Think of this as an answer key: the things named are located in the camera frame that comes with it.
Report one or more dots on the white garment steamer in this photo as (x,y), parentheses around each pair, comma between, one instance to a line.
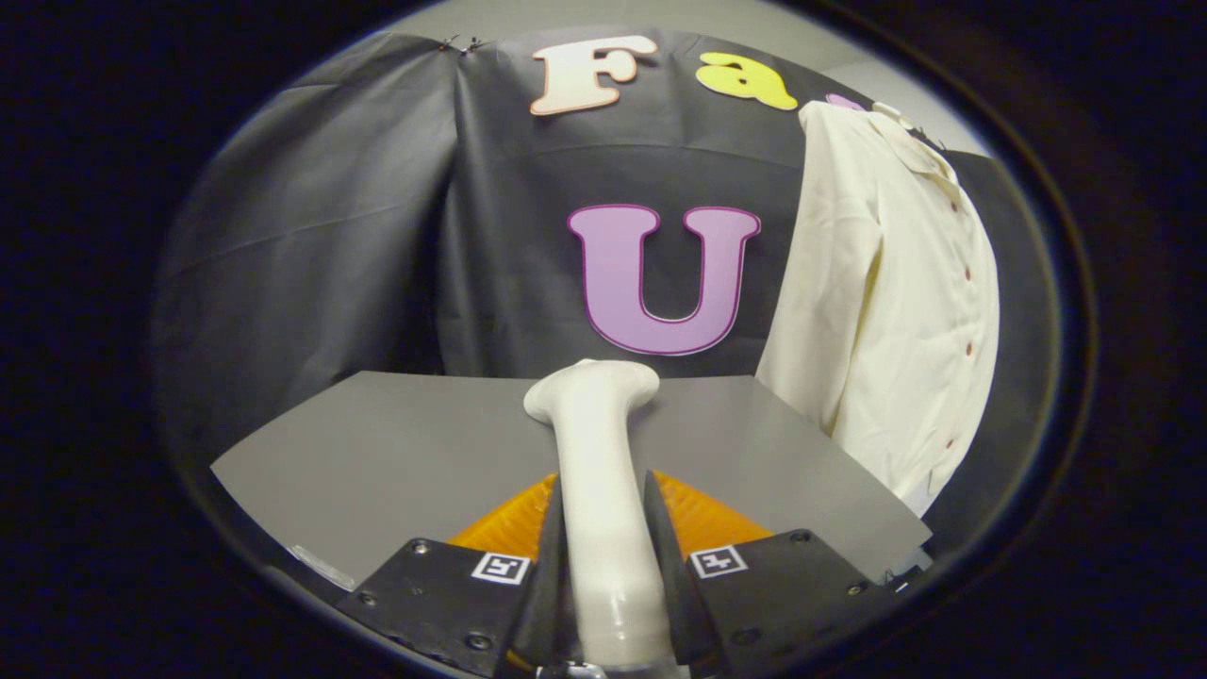
(603,490)

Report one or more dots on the black backdrop cloth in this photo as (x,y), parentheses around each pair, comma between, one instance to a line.
(330,236)

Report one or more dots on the grey cabinet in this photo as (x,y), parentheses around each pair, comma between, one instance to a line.
(405,443)

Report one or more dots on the cream button shirt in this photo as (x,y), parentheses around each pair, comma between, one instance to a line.
(896,311)

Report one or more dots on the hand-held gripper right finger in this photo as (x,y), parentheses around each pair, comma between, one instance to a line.
(674,604)

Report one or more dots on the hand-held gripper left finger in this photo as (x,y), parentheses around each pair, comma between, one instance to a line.
(542,604)

